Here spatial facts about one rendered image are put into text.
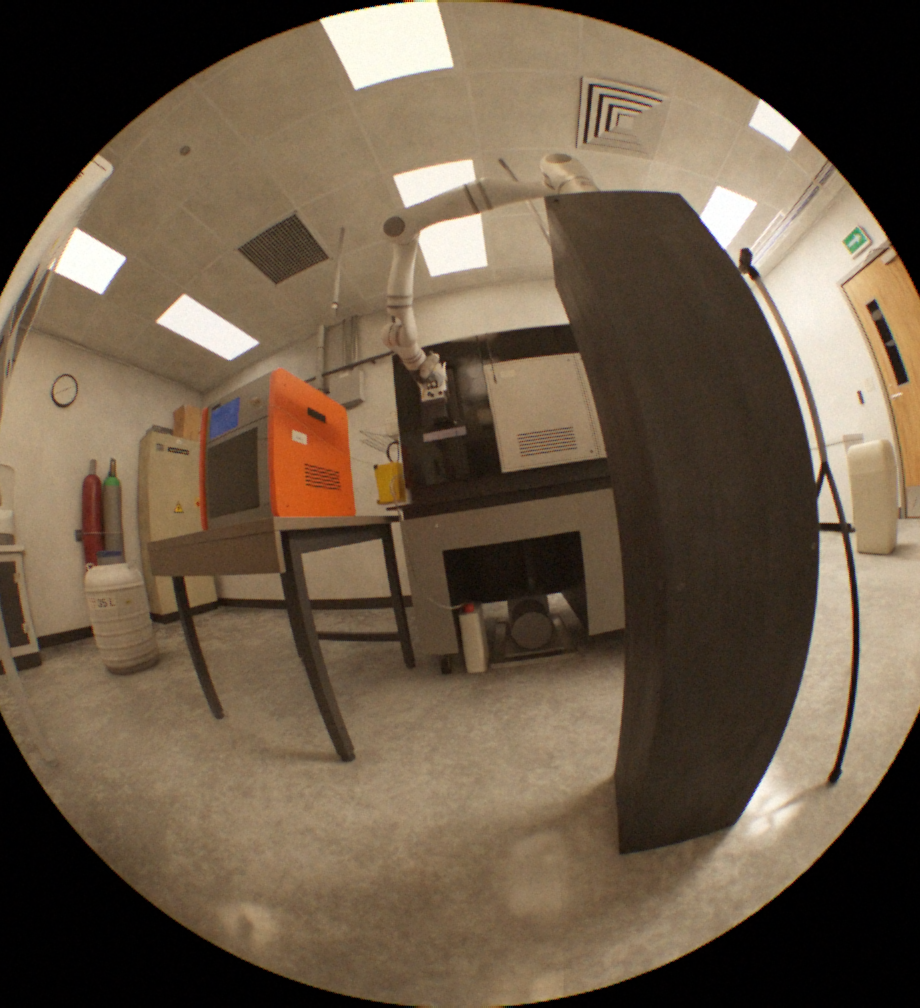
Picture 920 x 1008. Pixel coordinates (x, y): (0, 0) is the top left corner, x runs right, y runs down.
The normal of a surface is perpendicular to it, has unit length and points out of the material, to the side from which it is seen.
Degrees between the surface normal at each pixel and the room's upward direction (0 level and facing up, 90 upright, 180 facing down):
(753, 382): 90
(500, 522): 90
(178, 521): 90
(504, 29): 180
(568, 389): 90
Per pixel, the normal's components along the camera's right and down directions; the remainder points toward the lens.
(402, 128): 0.15, 0.99
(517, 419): -0.14, -0.03
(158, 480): 0.98, -0.15
